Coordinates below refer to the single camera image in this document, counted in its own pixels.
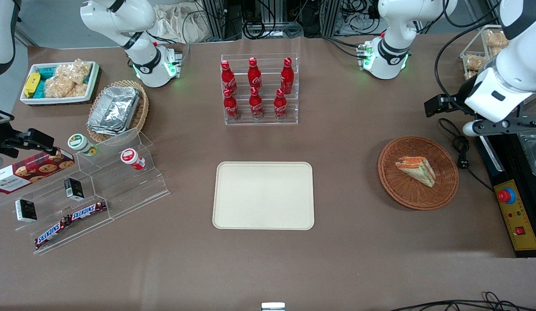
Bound clear bag of fried snacks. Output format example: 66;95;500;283
465;55;488;72
485;29;509;49

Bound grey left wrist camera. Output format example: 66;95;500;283
462;116;536;137

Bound clear acrylic stepped shelf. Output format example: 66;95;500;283
0;127;171;255

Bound oval light wicker basket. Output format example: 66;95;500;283
86;80;149;143

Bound black machine with yellow panel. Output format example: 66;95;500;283
474;130;536;258

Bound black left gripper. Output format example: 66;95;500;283
425;82;478;117

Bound red lid cup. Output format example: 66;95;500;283
121;148;146;171

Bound clear acrylic bottle rack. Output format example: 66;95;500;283
220;54;299;126

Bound triangular sandwich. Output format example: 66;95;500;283
395;156;437;188

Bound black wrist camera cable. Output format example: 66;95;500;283
434;19;504;104

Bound red cookie box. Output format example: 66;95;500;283
0;147;76;195

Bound black power cable with plug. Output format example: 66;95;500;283
438;117;495;193

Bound stacked aluminium foil containers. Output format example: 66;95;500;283
87;86;141;136

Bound black cable bundle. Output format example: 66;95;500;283
241;0;305;40

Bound black cables on floor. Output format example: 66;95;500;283
389;292;536;311

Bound white rectangular snack bin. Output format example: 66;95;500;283
20;61;100;106

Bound white wire rack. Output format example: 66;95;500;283
460;25;510;81

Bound round brown wicker basket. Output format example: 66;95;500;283
377;136;460;211

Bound aluminium frame post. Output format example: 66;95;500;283
199;0;228;40
320;0;343;38

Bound Snickers chocolate bar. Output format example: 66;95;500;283
34;218;71;250
68;200;108;222

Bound yellow snack packet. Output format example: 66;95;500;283
24;73;41;98

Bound beige rectangular tray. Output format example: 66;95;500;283
212;162;315;231

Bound teal snack packet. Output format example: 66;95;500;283
34;67;57;98

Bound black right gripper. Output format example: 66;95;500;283
0;128;55;159

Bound small black box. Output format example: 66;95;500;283
64;178;85;202
15;199;38;223

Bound green lid cup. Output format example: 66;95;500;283
68;133;98;157

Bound clear bag of rice crackers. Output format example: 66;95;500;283
44;59;92;98

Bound red cola bottle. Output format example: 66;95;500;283
274;88;288;119
247;57;263;92
249;87;264;119
223;88;240;120
220;60;238;95
280;57;295;95

